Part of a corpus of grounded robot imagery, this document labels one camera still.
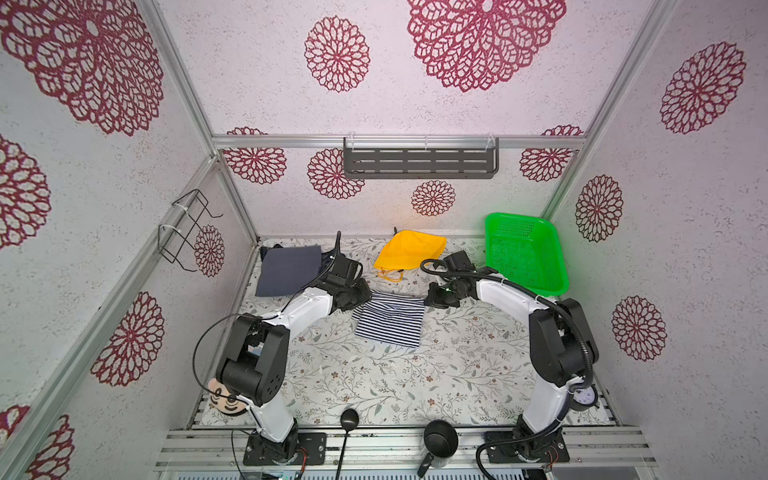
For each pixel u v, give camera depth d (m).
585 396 0.80
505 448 0.74
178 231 0.75
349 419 0.78
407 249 1.15
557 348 0.49
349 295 0.78
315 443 0.75
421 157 0.94
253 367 0.47
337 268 0.74
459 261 0.76
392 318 0.93
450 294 0.80
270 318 0.51
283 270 1.08
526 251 1.18
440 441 0.74
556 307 0.50
